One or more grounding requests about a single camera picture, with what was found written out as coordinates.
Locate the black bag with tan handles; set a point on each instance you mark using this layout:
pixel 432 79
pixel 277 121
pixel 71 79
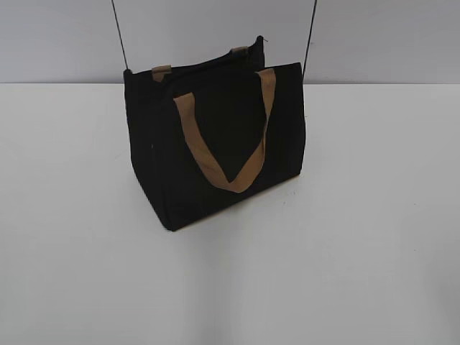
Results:
pixel 204 137

